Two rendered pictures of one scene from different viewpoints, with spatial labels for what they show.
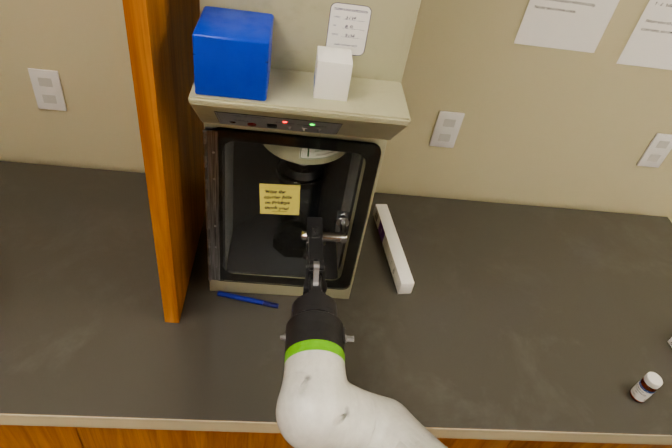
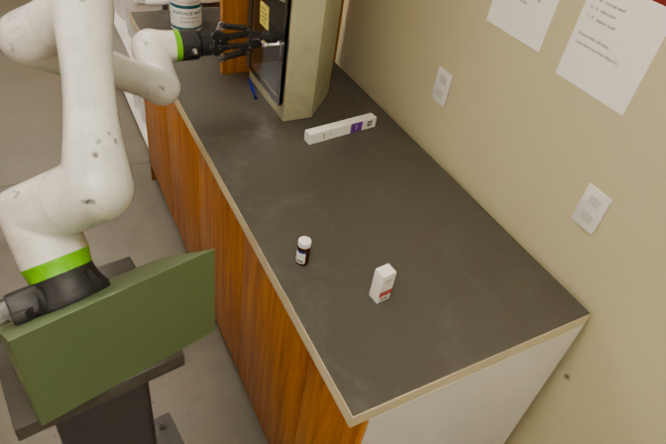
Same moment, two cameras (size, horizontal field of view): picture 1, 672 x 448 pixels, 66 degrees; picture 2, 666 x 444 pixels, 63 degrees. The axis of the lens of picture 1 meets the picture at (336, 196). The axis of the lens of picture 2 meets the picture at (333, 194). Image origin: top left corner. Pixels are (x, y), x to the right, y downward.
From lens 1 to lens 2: 1.64 m
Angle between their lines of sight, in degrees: 49
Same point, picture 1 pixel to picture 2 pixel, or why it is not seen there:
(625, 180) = (563, 234)
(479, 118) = (462, 86)
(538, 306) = (352, 206)
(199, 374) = (196, 85)
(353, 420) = (145, 49)
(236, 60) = not seen: outside the picture
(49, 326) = not seen: hidden behind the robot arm
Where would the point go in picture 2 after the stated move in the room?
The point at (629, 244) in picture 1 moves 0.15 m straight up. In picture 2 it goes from (498, 273) to (517, 231)
